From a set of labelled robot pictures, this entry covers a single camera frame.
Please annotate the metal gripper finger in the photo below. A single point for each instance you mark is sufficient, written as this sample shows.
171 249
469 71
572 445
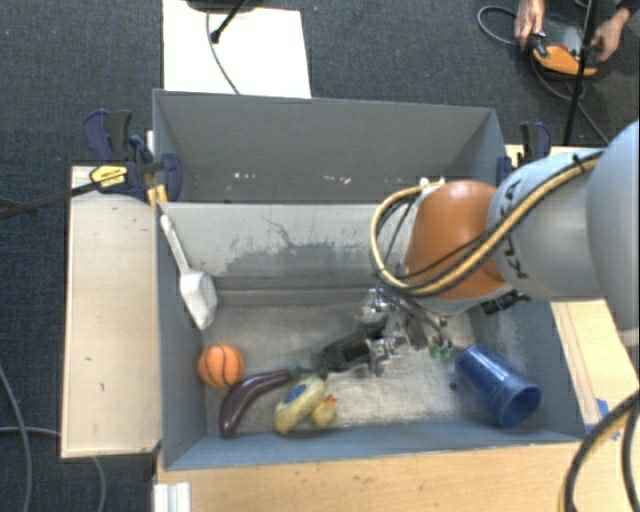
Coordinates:
385 344
382 364

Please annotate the black blocky object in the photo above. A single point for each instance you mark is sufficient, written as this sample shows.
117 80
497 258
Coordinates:
345 352

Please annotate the person's right hand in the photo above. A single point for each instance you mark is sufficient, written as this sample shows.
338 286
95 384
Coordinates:
527 22

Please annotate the person's left hand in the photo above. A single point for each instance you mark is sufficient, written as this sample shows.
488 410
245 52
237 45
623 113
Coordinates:
610 37

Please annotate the yellow rubber duck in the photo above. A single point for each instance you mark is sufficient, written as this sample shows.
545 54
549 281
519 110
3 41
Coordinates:
324 412

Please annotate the blue plastic cup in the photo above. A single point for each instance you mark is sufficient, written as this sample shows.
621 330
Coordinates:
492 380

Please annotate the purple toy eggplant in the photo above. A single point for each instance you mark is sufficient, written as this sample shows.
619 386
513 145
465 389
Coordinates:
245 395

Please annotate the orange toy basketball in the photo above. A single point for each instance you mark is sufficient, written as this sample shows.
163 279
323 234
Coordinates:
220 366

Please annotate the white plastic scoop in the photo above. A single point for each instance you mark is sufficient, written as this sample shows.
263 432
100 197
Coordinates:
197 295

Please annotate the grey metal bin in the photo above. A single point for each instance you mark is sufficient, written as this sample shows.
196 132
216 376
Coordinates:
300 150

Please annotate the pale wood flat board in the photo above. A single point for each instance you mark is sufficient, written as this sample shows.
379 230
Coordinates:
112 325

